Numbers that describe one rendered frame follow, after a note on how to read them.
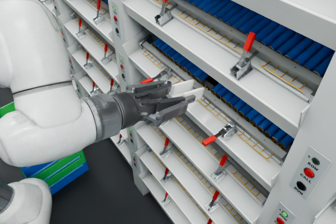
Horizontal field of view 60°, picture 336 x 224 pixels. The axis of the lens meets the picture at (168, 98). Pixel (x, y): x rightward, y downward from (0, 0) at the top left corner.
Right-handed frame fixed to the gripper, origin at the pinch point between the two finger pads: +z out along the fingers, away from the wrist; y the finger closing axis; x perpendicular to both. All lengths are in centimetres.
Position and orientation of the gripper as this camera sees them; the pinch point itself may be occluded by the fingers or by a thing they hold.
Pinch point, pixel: (187, 91)
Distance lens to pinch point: 71.4
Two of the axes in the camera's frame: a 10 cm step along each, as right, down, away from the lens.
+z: 7.9, -2.3, 5.7
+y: -5.9, -5.5, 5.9
